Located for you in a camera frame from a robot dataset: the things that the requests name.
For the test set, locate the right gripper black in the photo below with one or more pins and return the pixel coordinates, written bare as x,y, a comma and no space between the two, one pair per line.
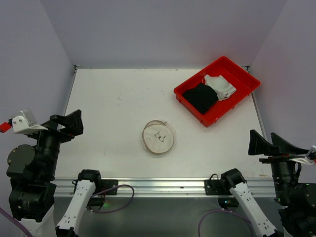
279,158

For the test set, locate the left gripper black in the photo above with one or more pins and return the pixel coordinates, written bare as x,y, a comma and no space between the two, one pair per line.
58,132

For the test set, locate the white bra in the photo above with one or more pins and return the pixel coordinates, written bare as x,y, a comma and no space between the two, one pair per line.
221,86

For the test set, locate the black garment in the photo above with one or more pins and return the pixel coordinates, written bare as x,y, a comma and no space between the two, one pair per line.
202,97

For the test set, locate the white mesh laundry bag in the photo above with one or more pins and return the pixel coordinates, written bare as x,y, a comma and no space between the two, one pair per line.
158,137

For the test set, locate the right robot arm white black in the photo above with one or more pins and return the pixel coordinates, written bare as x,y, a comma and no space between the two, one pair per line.
296,200

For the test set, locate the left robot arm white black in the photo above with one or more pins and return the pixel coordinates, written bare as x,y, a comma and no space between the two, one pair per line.
31,170

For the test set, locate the red plastic tray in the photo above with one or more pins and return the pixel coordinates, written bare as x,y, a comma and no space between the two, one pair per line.
244,82

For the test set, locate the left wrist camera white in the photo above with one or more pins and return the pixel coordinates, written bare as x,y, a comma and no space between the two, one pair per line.
22,122

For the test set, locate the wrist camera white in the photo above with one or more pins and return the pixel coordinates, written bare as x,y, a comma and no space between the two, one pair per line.
308,159
22,122

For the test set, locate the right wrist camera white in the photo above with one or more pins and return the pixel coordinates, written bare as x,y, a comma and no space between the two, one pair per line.
308,159

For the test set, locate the aluminium mounting rail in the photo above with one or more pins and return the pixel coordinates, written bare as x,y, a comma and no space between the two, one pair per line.
184,188

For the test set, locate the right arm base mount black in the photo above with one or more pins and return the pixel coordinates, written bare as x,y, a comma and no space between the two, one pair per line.
214,187

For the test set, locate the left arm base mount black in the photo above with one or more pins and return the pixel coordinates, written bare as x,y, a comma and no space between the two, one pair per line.
98,198

